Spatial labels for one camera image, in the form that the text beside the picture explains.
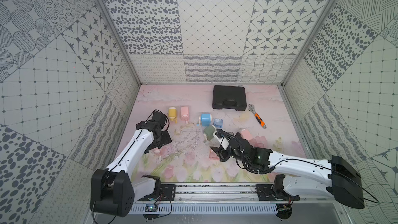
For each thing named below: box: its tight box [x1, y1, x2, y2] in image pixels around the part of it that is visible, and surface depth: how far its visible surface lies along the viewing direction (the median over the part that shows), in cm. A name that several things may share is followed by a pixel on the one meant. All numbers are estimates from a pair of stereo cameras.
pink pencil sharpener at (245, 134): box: [240, 129, 253, 142], surface depth 88 cm
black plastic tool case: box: [212, 84, 247, 112], surface depth 108 cm
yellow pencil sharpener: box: [168, 106, 178, 124], surface depth 97 cm
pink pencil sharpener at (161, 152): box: [153, 146, 168, 159], surface depth 87 cm
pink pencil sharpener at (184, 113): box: [180, 105, 190, 124], surface depth 98 cm
